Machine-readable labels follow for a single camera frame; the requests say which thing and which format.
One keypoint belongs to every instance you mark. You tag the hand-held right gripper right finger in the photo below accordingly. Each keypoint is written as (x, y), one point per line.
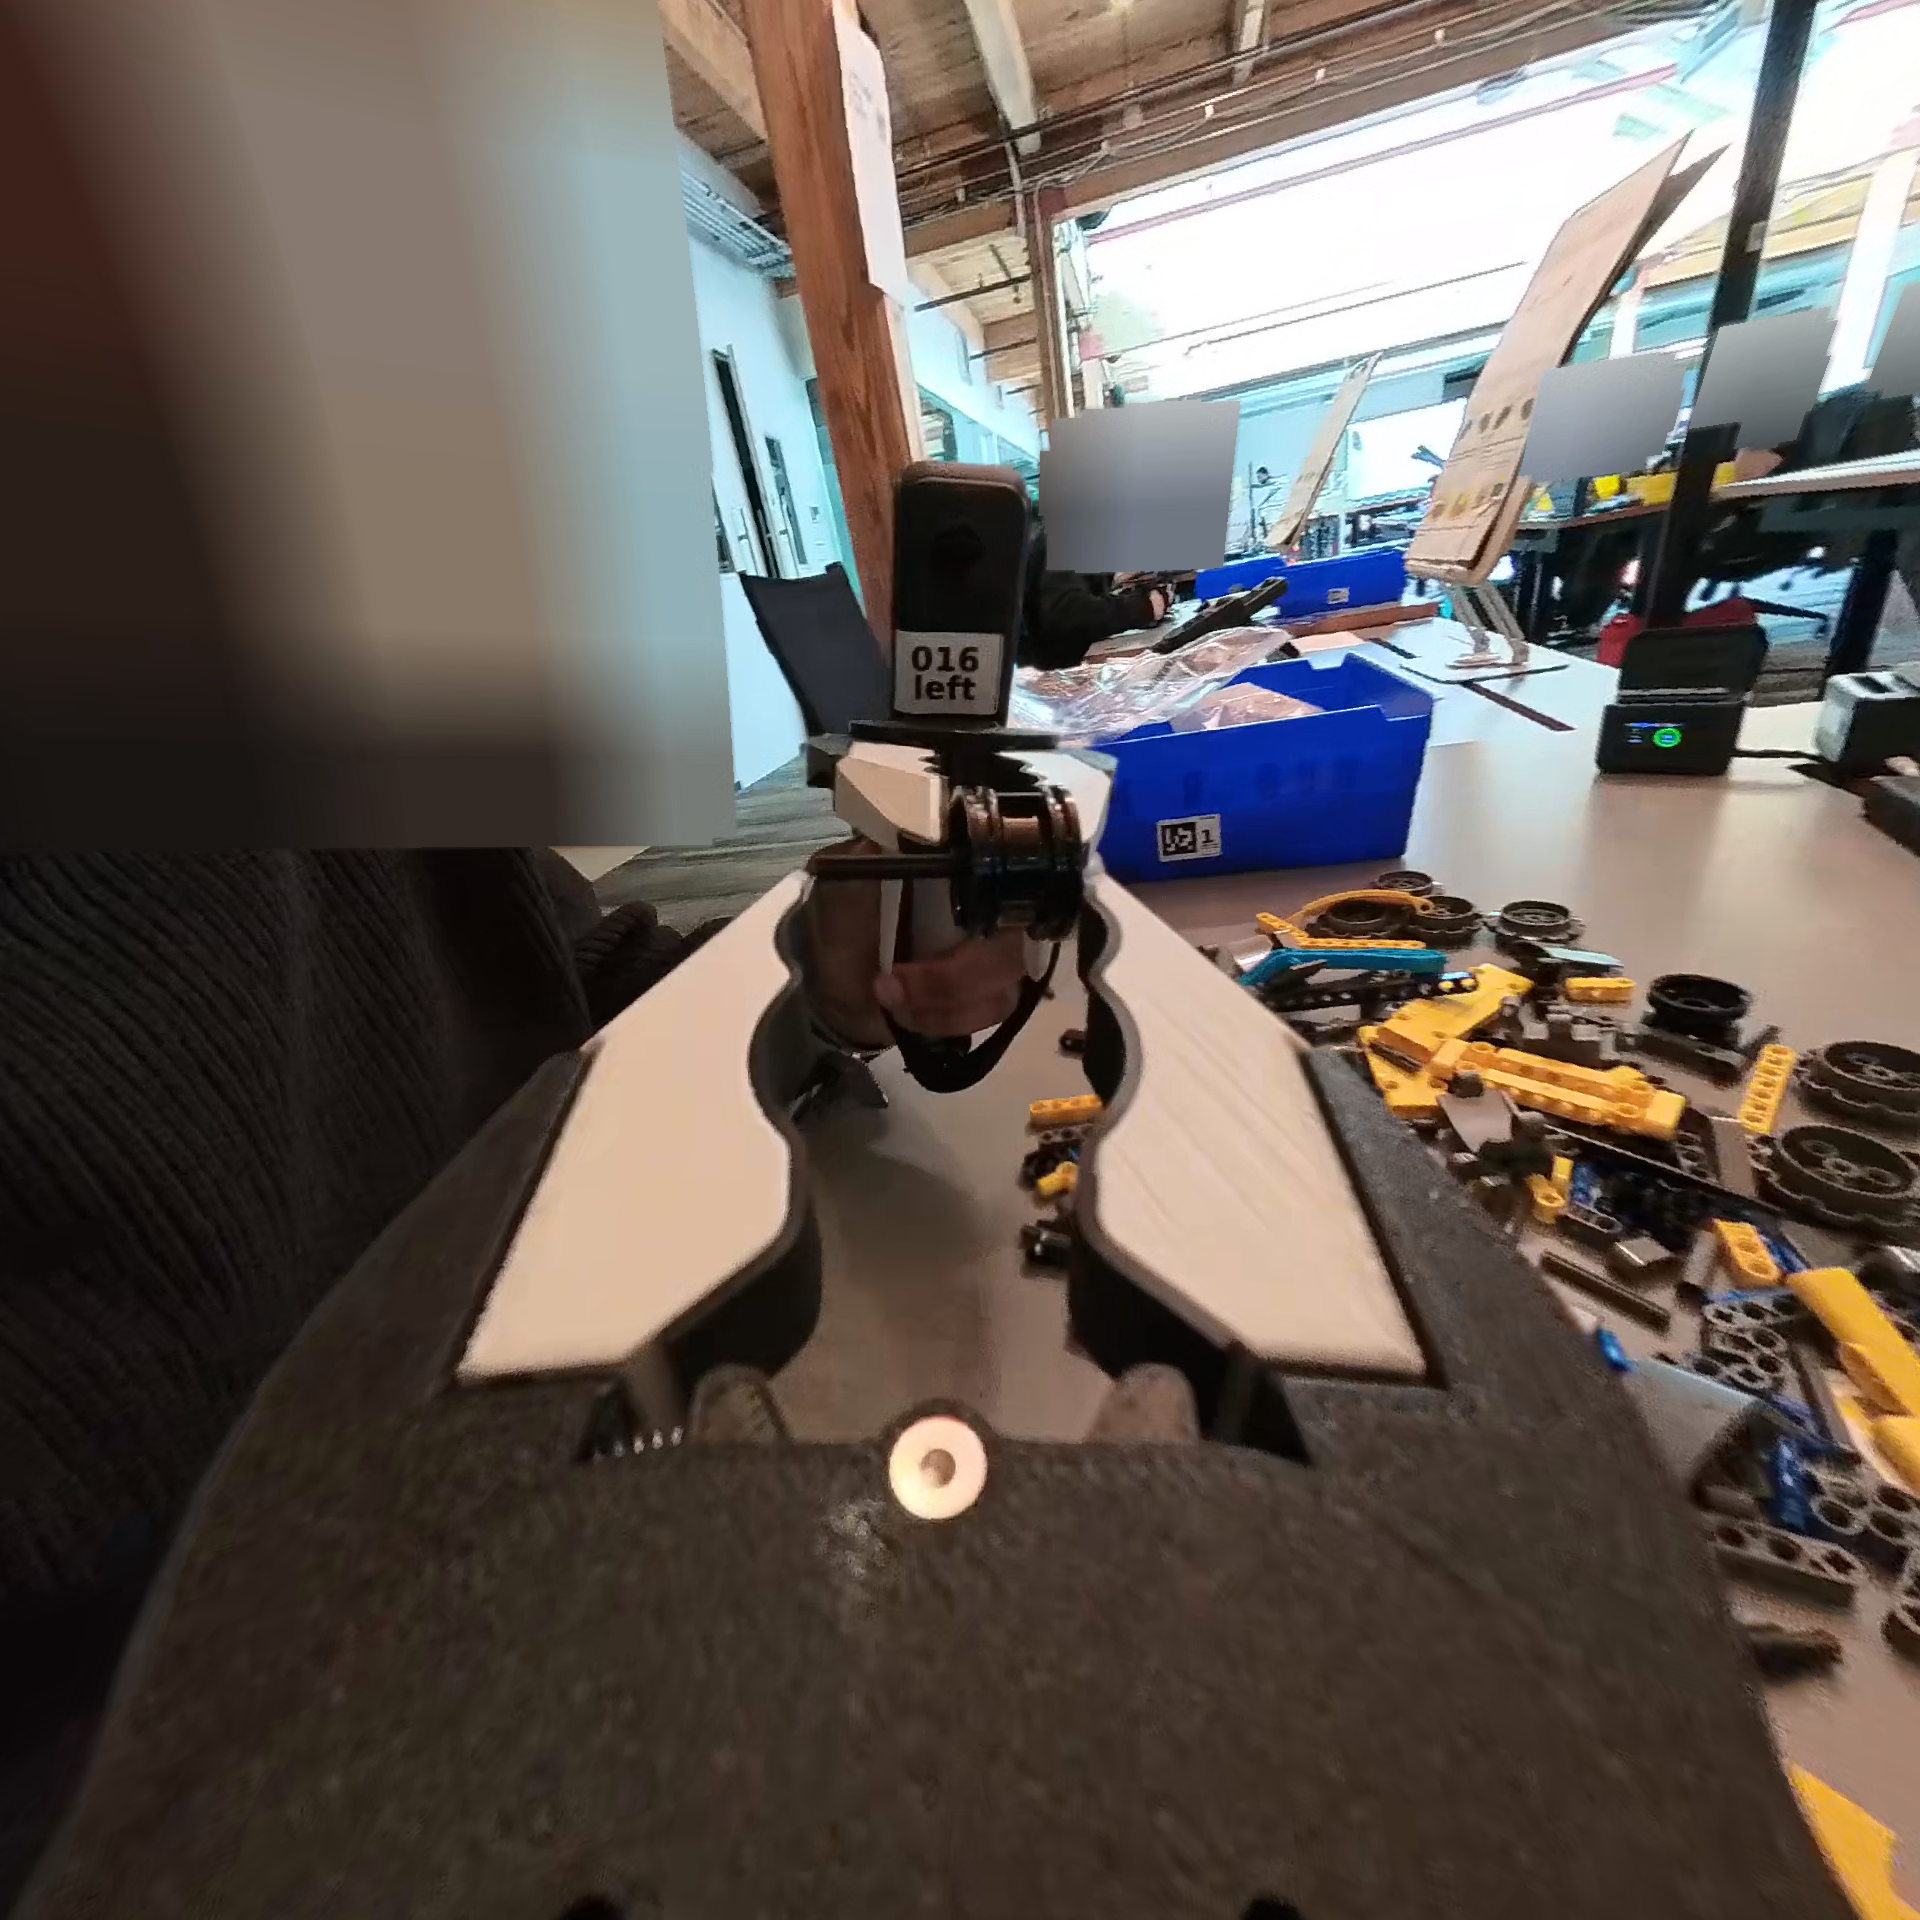
(1244, 1200)

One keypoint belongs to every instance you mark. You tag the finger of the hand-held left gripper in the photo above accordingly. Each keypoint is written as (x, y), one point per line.
(892, 797)
(1093, 825)

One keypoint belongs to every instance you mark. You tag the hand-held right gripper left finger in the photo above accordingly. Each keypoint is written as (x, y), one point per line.
(645, 1200)

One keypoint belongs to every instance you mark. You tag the black toy wheel rim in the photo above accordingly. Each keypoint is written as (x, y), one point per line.
(1014, 869)

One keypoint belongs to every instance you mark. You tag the pile of toy building pieces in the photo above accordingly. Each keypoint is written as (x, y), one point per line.
(1500, 1049)

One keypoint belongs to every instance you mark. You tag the person's left forearm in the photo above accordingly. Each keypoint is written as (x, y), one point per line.
(645, 961)

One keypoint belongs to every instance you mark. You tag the person's left hand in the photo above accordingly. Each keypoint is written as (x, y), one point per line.
(839, 961)

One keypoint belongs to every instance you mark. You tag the clear plastic bags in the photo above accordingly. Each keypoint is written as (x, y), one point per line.
(1156, 675)

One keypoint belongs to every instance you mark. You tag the black office chair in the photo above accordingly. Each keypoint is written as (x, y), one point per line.
(811, 646)

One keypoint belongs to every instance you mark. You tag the blue plastic bin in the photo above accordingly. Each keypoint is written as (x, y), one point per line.
(1321, 579)
(1290, 781)

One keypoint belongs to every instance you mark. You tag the cardboard display board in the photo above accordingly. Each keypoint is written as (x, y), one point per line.
(1330, 451)
(1561, 345)

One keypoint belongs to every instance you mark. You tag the white paper notice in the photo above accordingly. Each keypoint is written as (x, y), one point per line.
(874, 136)

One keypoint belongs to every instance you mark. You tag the black device with green display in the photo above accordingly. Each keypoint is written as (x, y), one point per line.
(1682, 705)

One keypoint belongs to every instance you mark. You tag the black flat case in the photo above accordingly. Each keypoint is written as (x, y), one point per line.
(1893, 811)

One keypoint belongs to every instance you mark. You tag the black charger box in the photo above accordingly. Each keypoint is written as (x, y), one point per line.
(1869, 716)

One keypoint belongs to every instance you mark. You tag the brown background desk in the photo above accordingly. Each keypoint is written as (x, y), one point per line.
(1846, 480)

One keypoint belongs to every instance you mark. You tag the black metal pole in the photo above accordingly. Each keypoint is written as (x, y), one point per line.
(1740, 224)

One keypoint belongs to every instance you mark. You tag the wooden post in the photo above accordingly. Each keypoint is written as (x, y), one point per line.
(819, 375)

